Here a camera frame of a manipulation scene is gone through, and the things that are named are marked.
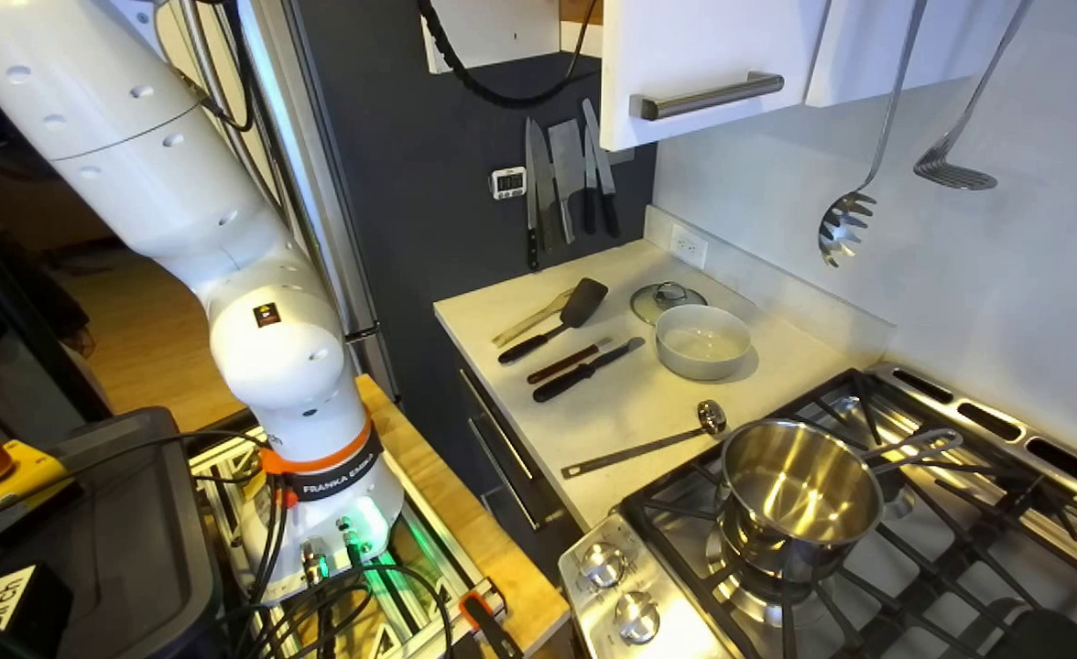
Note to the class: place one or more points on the silver stove knob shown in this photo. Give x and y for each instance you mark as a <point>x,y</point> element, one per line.
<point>598,564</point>
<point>639,621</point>

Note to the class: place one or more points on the white wooden wall cabinet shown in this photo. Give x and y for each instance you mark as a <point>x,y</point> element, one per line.
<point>685,48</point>

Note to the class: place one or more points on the black spatula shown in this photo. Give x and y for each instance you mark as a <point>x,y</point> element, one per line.
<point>584,300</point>

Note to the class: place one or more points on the black orange clamp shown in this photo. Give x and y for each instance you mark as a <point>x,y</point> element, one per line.
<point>488,625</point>

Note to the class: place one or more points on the steel slotted pasta spoon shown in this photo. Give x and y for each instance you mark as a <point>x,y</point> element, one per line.
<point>843,226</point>

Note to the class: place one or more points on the dark grey refrigerator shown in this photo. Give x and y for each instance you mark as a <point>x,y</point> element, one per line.
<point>442,205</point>

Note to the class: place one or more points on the dark base cabinet drawers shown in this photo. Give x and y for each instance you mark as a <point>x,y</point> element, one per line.
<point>502,476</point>

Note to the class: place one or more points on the hanging dark skimmer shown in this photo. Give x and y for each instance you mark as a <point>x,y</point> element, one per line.
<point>953,173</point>

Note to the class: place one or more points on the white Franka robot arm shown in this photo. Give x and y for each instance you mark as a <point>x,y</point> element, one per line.
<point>257,354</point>

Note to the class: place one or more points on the stainless steel saucepan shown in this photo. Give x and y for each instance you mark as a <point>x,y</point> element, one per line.
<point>795,497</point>

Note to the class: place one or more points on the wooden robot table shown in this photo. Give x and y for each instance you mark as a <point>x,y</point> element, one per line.
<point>452,488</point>

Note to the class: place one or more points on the black controller box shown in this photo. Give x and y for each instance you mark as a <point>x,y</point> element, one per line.
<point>123,537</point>

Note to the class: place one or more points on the white digital timer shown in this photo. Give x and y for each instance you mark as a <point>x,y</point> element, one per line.
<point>508,179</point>

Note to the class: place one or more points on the black device warning sticker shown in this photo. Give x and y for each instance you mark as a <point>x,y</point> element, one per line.
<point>8,609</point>

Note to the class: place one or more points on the steel gas stove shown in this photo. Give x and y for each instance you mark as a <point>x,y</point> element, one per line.
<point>953,537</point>

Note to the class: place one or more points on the brown couch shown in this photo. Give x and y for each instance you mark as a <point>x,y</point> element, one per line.
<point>27,221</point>

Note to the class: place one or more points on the wide blade cleaver knife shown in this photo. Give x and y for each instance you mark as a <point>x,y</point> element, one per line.
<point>563,170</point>

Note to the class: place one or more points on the black stand frame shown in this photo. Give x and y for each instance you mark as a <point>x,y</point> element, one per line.
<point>13,304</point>

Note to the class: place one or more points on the black round pan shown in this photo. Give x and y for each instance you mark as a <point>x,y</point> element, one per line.
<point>1042,639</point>

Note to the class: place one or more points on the metal robot mounting plate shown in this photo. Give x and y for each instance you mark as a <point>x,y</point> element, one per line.
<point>433,574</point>

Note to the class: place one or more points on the round grey container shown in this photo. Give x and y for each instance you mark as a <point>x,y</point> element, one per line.
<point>703,347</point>

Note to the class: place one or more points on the long black knife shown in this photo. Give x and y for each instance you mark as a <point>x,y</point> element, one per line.
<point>580,375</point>

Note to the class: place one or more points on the small black knife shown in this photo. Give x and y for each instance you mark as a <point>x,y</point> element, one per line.
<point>566,360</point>

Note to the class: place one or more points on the round glass lid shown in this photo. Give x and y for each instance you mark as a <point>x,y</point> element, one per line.
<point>666,298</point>

